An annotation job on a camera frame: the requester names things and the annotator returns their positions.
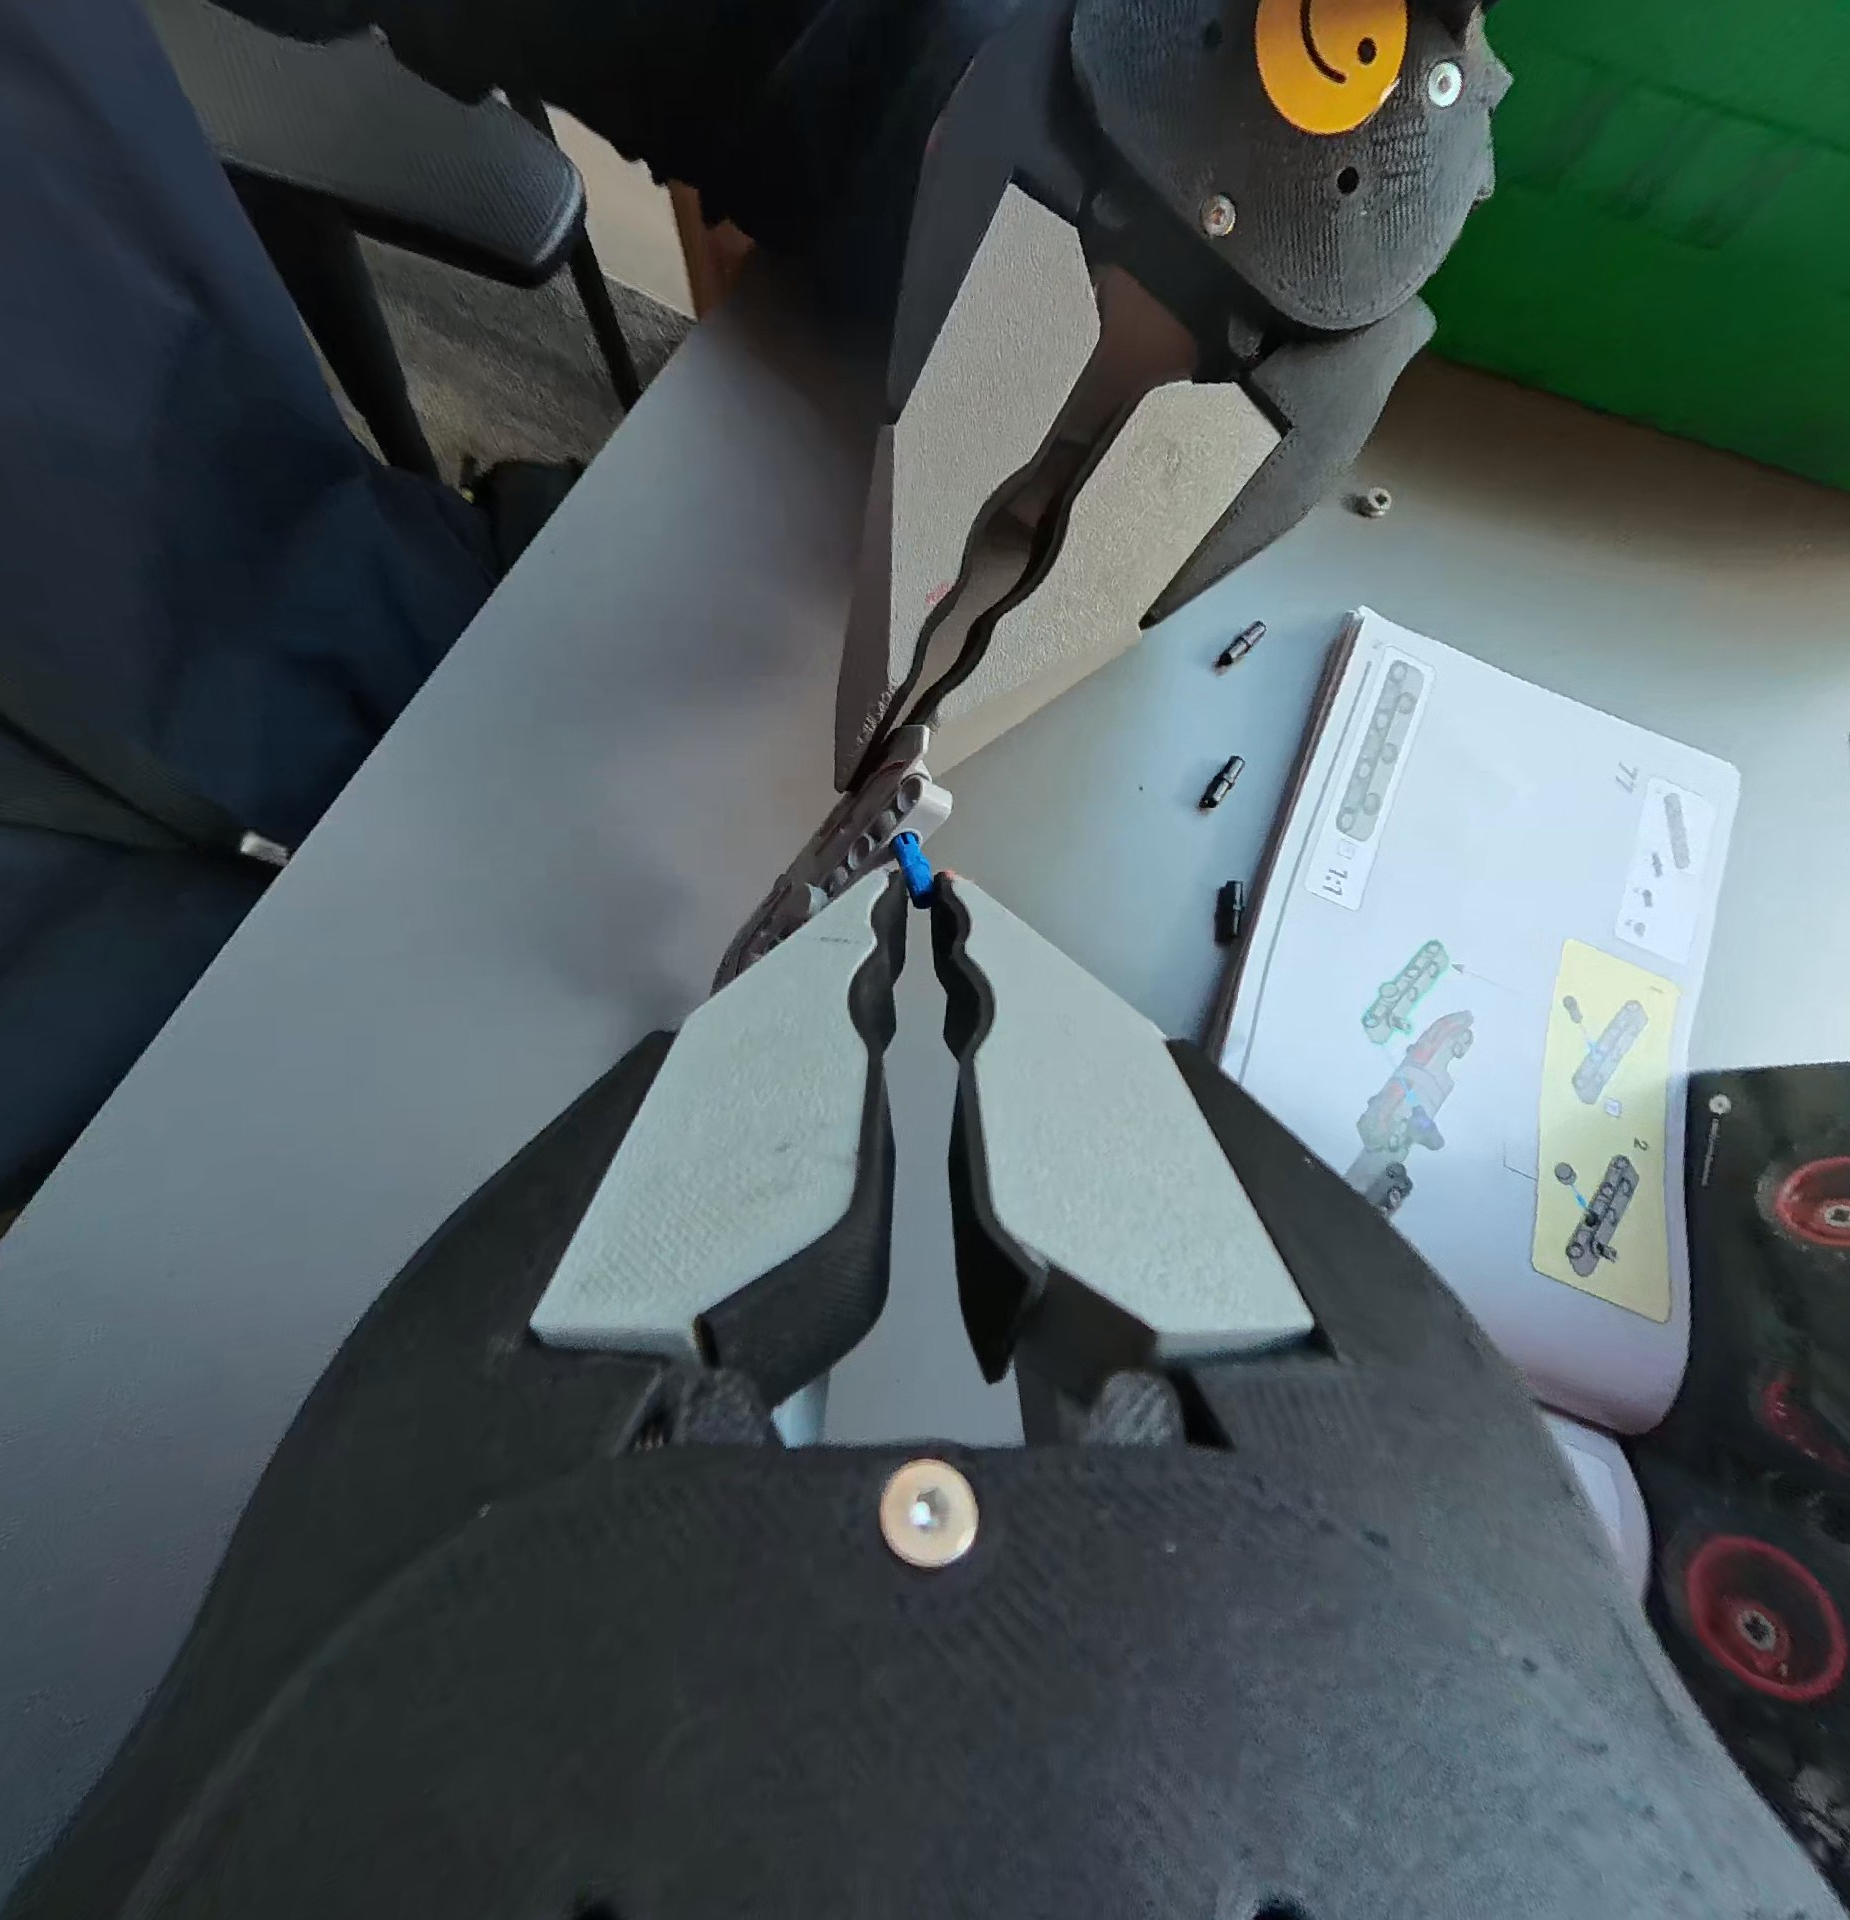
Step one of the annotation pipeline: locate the person's dark blue clothing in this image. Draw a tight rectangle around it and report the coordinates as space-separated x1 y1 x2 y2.
0 0 515 1255

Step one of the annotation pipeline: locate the green fabric box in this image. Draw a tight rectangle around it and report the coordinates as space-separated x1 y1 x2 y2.
1416 0 1850 507

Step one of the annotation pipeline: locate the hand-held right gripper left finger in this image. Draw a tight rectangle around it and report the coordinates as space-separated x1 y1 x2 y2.
528 867 912 1448

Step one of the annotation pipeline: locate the black box with red wheels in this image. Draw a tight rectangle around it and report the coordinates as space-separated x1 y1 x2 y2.
1620 1057 1850 1920

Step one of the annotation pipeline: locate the grey lego beam assembly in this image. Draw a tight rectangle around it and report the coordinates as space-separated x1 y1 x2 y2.
713 724 962 993

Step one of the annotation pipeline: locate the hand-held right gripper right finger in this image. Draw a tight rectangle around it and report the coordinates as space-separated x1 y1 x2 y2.
928 870 1315 1448

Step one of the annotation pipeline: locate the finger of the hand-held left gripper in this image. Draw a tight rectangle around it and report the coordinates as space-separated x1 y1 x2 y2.
919 372 1294 747
832 181 1098 792

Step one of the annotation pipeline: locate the lego instruction booklet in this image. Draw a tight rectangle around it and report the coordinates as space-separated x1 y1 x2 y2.
1204 608 1743 1607

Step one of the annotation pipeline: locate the black mesh office chair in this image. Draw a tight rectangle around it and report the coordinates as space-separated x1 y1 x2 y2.
146 0 642 484

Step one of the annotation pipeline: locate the person's left forearm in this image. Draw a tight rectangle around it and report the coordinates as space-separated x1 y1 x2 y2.
310 0 1023 286

